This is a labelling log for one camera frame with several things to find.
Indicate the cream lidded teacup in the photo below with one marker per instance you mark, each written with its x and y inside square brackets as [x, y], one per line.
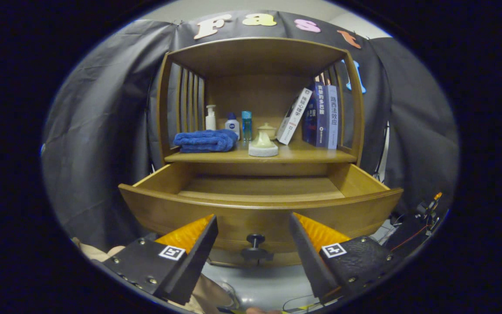
[269, 129]

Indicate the white book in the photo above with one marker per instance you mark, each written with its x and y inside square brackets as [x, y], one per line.
[293, 117]

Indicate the blue folded towel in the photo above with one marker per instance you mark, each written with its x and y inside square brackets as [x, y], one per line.
[205, 141]

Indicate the dark blue book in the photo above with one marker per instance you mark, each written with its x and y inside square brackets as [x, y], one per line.
[319, 117]

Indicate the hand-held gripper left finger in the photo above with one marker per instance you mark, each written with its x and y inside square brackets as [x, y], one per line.
[196, 257]

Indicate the black drawer knob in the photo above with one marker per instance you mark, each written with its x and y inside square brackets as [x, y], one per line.
[255, 253]

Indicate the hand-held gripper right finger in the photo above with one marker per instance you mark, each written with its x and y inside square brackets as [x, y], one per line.
[310, 257]

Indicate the wooden drawer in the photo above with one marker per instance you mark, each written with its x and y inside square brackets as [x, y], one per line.
[255, 218]

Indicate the black backdrop stand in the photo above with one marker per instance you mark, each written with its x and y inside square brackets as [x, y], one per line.
[381, 165]

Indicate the black backdrop cloth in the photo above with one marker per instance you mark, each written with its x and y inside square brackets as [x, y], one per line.
[103, 131]

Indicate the person's beige trousers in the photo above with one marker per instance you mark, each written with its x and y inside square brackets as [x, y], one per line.
[207, 292]

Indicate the clear blue bottle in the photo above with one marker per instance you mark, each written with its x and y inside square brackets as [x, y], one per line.
[246, 126]

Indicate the pale blue book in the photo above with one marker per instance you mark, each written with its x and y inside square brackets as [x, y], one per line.
[332, 117]

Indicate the white pump bottle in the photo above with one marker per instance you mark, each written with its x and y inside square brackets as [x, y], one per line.
[210, 122]

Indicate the wooden countertop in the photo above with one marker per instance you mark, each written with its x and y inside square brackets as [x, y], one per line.
[307, 153]

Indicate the white bottle with blue cap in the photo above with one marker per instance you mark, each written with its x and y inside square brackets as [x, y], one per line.
[232, 125]

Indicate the wooden cabinet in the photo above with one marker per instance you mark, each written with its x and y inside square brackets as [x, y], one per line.
[259, 96]

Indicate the person's shoe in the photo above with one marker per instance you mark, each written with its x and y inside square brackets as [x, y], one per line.
[231, 298]

